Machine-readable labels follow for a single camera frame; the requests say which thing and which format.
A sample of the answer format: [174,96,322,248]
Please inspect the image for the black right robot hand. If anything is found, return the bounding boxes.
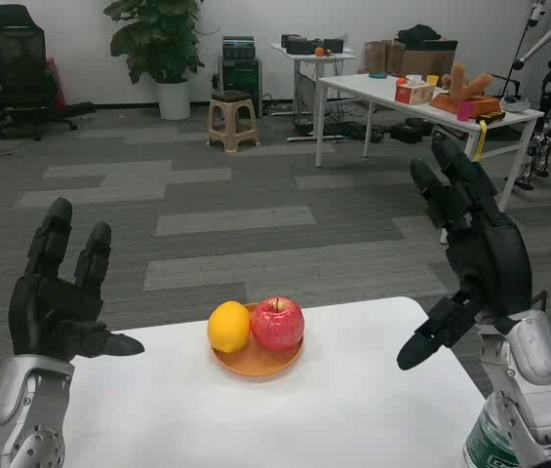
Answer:
[396,127,534,372]

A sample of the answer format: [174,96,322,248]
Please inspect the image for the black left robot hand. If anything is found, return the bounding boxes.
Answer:
[8,197,146,363]

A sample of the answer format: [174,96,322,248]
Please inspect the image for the clear water bottle green label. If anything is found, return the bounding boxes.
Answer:
[462,397,520,468]

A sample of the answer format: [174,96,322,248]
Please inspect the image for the yellow black tape measure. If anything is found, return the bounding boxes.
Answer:
[472,110,506,162]

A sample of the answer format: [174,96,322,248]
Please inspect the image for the black case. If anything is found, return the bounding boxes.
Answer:
[390,119,435,143]

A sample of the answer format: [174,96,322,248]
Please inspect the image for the white grey headset device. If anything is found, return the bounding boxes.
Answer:
[500,95,531,113]

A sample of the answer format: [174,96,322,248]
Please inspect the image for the flat orange box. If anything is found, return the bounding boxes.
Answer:
[429,92,501,114]

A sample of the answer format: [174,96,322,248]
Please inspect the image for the yellow lemon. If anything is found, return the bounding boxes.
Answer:
[207,300,252,354]

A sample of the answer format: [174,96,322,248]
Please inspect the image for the brown plush toy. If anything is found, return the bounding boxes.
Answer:
[441,61,494,102]

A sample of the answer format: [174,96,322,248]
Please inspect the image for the orange tissue box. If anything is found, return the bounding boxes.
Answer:
[394,75,437,106]

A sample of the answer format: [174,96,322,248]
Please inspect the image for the large white table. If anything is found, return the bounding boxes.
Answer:
[314,72,546,212]

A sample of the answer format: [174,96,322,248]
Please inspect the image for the cardboard box with black bag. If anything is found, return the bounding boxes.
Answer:
[396,23,458,77]

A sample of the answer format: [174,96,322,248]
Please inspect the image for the orange round plate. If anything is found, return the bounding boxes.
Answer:
[211,302,305,377]

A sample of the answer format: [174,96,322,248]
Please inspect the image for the red apple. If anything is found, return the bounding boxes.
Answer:
[250,295,305,352]

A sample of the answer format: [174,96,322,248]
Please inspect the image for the brown paper bag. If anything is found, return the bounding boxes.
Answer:
[364,39,406,75]

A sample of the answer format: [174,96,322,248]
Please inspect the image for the black office chair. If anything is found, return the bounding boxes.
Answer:
[0,3,97,142]

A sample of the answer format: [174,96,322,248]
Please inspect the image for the small white desk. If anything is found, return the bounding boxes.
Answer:
[269,41,357,142]

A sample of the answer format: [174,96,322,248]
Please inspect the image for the beige plastic stool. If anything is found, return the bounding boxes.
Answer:
[206,91,260,153]

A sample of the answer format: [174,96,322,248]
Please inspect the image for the black electronics boxes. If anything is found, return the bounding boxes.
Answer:
[281,33,344,56]

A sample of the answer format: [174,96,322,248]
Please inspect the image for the green plant in white pot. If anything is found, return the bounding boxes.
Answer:
[102,0,207,122]

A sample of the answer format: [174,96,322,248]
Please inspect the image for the black equipment rack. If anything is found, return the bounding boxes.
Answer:
[216,35,264,118]

